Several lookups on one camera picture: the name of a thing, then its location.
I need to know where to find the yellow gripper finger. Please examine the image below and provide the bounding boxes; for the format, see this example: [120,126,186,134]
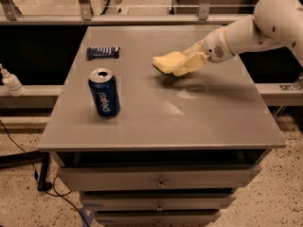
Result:
[183,40,203,56]
[172,52,208,77]

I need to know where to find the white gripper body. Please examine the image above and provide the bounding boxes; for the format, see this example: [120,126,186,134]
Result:
[201,26,234,63]

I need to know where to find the yellow sponge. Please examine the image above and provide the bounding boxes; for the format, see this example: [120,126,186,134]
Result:
[151,51,186,75]

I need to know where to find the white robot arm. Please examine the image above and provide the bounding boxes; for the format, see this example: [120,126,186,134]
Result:
[172,0,303,77]

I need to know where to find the blue pepsi can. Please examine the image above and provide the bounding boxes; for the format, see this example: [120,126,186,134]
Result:
[88,68,120,118]

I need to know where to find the blue striped snack bar wrapper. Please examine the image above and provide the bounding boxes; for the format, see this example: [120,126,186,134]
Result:
[86,46,120,61]

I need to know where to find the grey drawer cabinet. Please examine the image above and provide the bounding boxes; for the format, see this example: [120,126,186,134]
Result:
[37,25,288,227]

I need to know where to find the top grey drawer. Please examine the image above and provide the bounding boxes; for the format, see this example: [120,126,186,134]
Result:
[59,165,261,191]

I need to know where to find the grey drawer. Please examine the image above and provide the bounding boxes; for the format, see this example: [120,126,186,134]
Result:
[59,165,261,191]
[81,193,235,211]
[95,210,221,225]

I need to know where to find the bottom grey drawer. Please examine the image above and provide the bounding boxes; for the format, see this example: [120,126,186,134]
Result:
[95,210,221,225]

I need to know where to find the middle grey drawer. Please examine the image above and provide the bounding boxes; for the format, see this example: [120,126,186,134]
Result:
[81,193,235,211]

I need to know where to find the white plastic bottle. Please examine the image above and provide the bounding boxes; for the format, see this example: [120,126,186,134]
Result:
[0,64,26,96]

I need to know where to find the metal railing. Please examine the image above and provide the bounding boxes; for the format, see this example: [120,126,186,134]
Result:
[0,0,257,25]

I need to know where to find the black stand leg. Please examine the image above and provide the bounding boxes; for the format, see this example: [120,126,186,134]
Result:
[0,150,53,193]

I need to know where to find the black floor cable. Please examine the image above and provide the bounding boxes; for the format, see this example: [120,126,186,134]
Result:
[0,120,93,227]

